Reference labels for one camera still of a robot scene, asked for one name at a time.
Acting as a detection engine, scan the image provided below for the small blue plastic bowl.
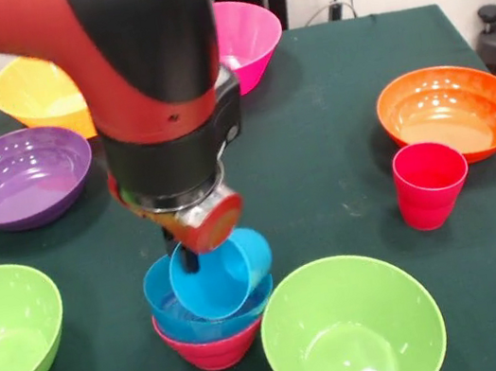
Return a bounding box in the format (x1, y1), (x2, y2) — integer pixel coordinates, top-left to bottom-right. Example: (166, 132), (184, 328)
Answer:
(138, 235), (283, 355)

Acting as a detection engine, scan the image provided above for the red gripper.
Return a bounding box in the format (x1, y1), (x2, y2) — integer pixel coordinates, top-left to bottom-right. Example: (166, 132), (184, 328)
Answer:
(106, 153), (254, 286)

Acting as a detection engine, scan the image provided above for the blue plastic cup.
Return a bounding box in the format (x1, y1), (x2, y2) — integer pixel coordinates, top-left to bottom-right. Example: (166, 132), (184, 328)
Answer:
(163, 222), (283, 327)

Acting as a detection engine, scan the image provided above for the shallow purple plastic bowl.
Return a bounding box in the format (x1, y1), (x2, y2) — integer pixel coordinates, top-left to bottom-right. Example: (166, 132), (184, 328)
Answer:
(0, 117), (104, 235)

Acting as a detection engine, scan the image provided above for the large pink plastic bowl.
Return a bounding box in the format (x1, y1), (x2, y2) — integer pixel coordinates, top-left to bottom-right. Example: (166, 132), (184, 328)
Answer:
(208, 0), (293, 99)

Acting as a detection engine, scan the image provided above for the black wall plug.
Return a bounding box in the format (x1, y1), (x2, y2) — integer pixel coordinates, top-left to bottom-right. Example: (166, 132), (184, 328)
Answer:
(326, 1), (345, 22)

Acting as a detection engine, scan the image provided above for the dark green table cloth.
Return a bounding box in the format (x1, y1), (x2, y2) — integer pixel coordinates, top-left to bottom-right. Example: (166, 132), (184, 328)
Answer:
(0, 0), (496, 371)

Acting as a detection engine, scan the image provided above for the red plastic cup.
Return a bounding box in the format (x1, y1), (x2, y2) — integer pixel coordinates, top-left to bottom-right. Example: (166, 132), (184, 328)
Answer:
(387, 133), (479, 236)

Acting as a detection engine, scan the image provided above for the large yellow-orange plastic bowl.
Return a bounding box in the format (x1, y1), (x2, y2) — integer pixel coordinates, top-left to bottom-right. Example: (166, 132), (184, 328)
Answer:
(0, 44), (99, 155)

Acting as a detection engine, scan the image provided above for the small red plastic bowl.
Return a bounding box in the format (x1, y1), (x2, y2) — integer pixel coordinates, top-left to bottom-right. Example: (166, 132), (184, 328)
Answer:
(150, 296), (271, 371)

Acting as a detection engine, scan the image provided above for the shallow orange plastic bowl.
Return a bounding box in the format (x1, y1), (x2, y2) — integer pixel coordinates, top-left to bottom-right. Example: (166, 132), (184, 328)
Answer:
(370, 55), (496, 179)

